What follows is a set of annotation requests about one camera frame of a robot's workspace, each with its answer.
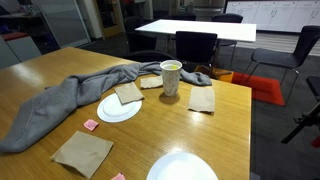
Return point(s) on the yellow highlighter marker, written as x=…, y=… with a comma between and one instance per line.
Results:
x=172, y=67

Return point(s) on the brown napkin behind cup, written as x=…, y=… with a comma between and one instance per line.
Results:
x=151, y=82

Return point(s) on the white patterned paper cup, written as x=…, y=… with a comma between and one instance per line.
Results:
x=170, y=77

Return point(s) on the brown napkin right of cup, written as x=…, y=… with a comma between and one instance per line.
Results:
x=202, y=99

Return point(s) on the white plate near cup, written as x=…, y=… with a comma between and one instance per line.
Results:
x=112, y=111

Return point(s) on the brown napkin on plate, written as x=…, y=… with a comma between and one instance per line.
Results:
x=128, y=93

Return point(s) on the black chair under table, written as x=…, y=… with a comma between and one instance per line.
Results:
x=149, y=56

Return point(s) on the black chair at table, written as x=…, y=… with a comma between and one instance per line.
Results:
x=195, y=49

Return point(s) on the white plate near edge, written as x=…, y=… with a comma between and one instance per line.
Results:
x=181, y=166

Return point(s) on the white meeting table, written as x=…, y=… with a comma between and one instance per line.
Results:
x=226, y=31

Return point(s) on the pink sticky note at edge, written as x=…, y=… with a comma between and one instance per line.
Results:
x=119, y=176

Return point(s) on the large brown napkin front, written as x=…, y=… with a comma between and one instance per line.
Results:
x=83, y=152

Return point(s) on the grey sweatshirt cloth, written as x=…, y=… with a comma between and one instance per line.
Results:
x=43, y=112

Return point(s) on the black chair on right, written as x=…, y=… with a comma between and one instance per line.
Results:
x=308, y=37

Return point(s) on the black camera tripod arm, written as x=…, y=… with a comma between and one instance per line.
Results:
x=311, y=117

